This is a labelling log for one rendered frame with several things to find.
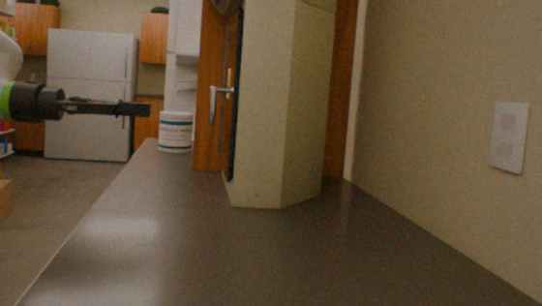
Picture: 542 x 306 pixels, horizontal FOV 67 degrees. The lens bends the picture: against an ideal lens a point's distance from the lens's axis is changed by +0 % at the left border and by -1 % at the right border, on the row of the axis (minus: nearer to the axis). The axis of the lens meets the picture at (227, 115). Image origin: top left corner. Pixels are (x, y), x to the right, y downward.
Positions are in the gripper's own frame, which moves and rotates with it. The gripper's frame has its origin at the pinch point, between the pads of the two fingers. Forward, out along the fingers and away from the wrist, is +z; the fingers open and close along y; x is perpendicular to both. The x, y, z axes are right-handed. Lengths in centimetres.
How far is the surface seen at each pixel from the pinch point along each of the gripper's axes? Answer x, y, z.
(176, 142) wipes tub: 18, 59, 8
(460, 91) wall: -10, -17, 66
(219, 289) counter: 19, -43, 18
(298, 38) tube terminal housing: -18.9, -3.2, 35.8
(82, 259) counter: 19.3, -34.8, -1.9
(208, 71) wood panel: -9.9, 31.8, 17.4
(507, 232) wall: 13, -34, 67
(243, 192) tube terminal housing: 16.4, -6.0, 25.8
